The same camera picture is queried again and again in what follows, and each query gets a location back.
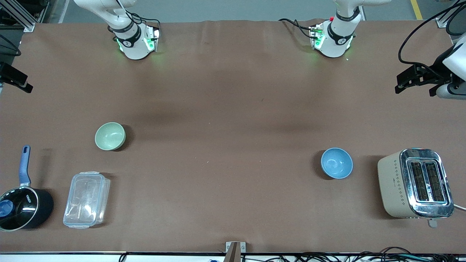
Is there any metal bracket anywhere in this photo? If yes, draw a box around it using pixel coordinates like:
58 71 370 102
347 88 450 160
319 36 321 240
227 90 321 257
225 241 246 262

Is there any clear plastic food container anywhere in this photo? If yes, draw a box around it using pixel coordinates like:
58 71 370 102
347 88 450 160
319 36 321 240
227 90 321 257
63 171 111 230

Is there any aluminium frame profile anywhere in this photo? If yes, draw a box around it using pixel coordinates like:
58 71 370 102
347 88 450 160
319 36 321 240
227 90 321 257
0 0 50 32
435 0 466 36

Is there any black cable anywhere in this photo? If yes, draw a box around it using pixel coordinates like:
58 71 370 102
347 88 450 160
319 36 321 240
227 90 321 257
116 0 161 30
398 0 466 65
269 247 466 262
0 34 21 57
278 18 314 39

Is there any glass lid blue knob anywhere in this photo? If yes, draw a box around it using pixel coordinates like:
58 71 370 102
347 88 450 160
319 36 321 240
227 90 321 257
0 187 39 231

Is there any black saucepan blue handle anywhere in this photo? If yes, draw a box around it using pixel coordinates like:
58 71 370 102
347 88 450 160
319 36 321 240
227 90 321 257
0 145 54 232

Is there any beige chrome toaster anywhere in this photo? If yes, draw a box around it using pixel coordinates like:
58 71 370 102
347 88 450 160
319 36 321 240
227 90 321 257
377 148 455 229

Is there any brown table cover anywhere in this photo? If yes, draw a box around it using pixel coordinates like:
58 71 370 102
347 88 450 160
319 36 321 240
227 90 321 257
0 20 466 254

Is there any green bowl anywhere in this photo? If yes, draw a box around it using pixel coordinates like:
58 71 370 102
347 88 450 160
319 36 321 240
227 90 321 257
95 122 126 151

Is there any blue bowl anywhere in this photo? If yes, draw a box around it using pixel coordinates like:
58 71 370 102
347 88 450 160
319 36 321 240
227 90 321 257
320 147 354 179

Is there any white table edge strip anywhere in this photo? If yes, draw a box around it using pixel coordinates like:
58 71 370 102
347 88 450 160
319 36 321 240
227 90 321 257
0 252 466 262

